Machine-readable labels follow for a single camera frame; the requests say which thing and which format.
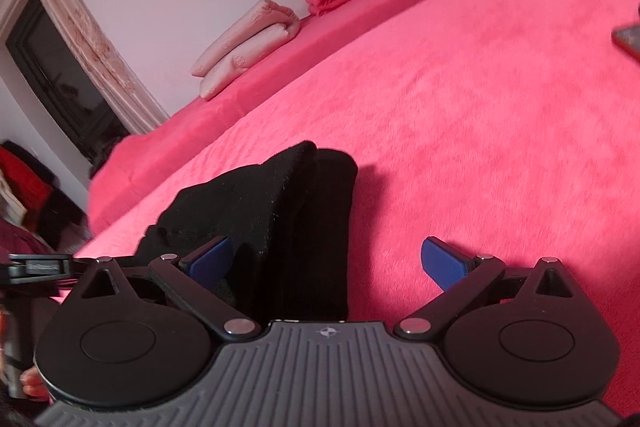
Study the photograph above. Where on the dark window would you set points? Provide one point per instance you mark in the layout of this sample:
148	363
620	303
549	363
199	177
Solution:
60	82

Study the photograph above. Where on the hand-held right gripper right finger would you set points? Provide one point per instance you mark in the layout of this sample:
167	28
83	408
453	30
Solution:
442	263

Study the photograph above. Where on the pale pink pillow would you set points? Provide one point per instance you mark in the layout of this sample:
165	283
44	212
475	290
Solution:
250	57
240	34

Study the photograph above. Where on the black pants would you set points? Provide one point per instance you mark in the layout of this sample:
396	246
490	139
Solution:
295	227

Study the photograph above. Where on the dark smartphone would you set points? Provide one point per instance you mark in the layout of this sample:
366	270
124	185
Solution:
629	42

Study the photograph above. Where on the pink fleece blanket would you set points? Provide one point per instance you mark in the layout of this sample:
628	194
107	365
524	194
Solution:
475	132

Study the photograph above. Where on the deep pink bed sheet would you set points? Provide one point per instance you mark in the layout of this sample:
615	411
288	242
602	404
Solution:
210	137

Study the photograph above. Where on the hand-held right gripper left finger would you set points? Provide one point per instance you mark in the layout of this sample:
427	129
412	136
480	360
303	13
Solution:
212	259

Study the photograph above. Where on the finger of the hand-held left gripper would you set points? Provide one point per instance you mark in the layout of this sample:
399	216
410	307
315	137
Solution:
37	268

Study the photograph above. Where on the pale patterned curtain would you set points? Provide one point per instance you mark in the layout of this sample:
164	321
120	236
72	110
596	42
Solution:
105	57

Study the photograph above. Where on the person's left hand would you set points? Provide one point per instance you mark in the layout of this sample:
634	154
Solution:
34	382

